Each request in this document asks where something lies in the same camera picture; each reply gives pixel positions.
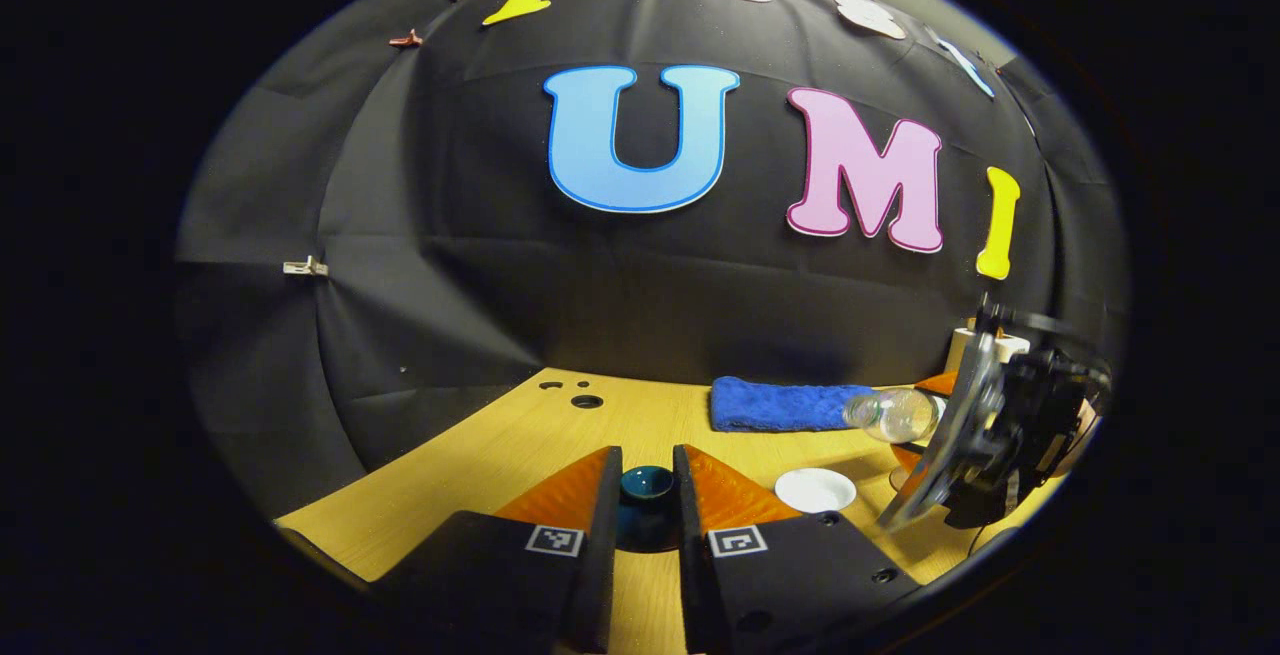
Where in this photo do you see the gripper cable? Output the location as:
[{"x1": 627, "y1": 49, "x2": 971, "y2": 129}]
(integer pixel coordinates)
[{"x1": 985, "y1": 303, "x2": 1113, "y2": 381}]

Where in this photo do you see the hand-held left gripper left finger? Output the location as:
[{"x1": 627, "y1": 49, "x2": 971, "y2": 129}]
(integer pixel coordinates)
[{"x1": 365, "y1": 445, "x2": 624, "y2": 655}]

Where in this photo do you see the black backdrop cloth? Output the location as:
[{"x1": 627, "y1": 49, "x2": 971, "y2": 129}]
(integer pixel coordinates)
[{"x1": 175, "y1": 0, "x2": 1131, "y2": 526}]

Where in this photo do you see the clear plastic water bottle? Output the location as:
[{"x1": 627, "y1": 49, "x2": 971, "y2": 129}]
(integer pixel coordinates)
[{"x1": 843, "y1": 387, "x2": 943, "y2": 444}]

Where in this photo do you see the blue towel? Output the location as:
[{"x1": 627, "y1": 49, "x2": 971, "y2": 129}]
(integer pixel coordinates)
[{"x1": 710, "y1": 376, "x2": 881, "y2": 433}]

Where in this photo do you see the white teacup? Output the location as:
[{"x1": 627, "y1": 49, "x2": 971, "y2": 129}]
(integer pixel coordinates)
[{"x1": 774, "y1": 467, "x2": 858, "y2": 515}]

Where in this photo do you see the dark teal teacup lid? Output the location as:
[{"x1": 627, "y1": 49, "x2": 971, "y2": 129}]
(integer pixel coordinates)
[{"x1": 617, "y1": 465, "x2": 681, "y2": 553}]

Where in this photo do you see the white toaster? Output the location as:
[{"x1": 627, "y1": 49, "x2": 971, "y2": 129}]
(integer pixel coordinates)
[{"x1": 948, "y1": 318, "x2": 1031, "y2": 376}]

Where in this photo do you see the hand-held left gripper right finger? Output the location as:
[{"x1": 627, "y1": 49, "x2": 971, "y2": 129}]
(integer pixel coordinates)
[{"x1": 672, "y1": 443, "x2": 923, "y2": 655}]

